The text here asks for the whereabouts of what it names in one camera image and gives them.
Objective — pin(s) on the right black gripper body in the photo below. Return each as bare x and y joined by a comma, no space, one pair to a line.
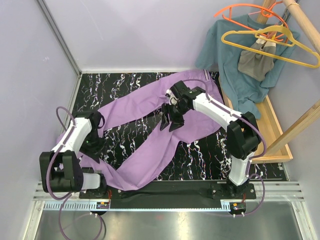
178,108

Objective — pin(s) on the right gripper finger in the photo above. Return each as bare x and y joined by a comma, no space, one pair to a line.
165,119
176,121

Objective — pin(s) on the purple trousers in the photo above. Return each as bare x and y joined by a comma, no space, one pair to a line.
136,151

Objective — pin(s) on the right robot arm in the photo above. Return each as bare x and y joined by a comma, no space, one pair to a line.
243,136

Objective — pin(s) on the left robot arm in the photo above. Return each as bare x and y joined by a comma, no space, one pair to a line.
60,168

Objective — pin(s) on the yellow plastic hanger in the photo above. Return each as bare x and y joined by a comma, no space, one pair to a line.
258,34

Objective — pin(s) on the teal t-shirt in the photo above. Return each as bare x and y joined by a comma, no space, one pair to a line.
243,91

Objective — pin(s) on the grey beige cloth bag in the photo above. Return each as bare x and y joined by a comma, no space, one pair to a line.
257,65

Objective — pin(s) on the wooden clothes rack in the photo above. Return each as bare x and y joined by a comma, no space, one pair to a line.
276,148

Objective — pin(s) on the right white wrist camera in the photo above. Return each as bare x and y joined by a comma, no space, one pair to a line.
172,99

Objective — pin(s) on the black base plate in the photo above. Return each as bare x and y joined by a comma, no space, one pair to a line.
176,194

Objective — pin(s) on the aluminium frame rail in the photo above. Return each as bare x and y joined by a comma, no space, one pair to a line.
58,35

